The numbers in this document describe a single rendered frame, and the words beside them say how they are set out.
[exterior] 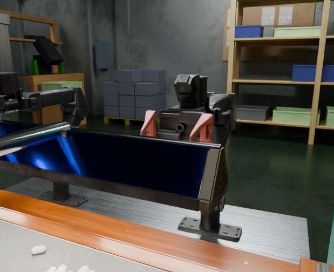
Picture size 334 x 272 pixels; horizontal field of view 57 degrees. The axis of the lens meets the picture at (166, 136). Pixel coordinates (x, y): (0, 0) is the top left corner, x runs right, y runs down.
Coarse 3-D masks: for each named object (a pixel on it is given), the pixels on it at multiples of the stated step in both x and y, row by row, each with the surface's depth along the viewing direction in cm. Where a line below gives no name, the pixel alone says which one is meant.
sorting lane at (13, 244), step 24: (0, 240) 82; (24, 240) 82; (48, 240) 82; (0, 264) 72; (24, 264) 72; (48, 264) 72; (72, 264) 72; (96, 264) 72; (120, 264) 72; (144, 264) 72
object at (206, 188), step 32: (0, 128) 50; (0, 160) 47; (32, 160) 45; (64, 160) 43; (96, 160) 41; (128, 160) 39; (160, 160) 37; (192, 160) 36; (224, 160) 37; (128, 192) 38; (160, 192) 36; (192, 192) 35; (224, 192) 39
